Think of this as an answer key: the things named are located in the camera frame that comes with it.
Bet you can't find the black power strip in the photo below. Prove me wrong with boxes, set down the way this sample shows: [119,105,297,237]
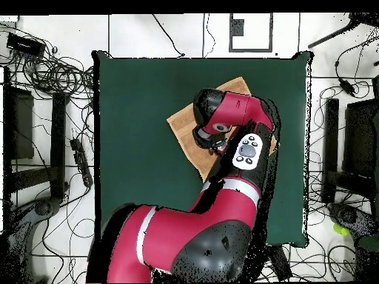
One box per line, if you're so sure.
[69,138,94,188]
[267,245,293,282]

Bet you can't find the black network switch box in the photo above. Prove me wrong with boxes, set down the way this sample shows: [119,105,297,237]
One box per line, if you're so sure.
[5,32,47,58]

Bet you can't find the small bright green object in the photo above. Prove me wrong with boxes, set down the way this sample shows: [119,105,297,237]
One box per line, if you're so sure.
[332,223,351,237]

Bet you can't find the black power adapter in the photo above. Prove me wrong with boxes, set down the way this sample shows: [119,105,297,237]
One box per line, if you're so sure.
[338,78,356,97]

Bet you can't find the grey square floor frame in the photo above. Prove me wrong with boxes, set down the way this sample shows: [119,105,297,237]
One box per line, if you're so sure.
[228,13,273,53]

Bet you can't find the black tripod leg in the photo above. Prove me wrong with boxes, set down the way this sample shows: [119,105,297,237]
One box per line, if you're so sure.
[307,13,379,50]

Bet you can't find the tangled black cables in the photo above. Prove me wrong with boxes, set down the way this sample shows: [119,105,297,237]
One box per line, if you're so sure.
[0,23,95,101]

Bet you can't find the dark green table cloth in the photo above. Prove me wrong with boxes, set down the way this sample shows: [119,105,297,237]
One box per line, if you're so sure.
[92,50,314,249]

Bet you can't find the tan terry towel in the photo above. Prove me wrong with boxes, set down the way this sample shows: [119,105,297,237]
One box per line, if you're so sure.
[166,75,278,183]

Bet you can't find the black metal stand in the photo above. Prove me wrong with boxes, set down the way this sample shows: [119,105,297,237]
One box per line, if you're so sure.
[1,66,70,200]
[321,75,379,208]

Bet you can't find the dark grey stand base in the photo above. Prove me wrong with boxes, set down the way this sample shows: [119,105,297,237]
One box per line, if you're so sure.
[326,202,379,252]
[4,196,64,283]

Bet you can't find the thin black cable with plug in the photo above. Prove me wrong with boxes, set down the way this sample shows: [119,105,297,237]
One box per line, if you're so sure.
[152,13,186,58]

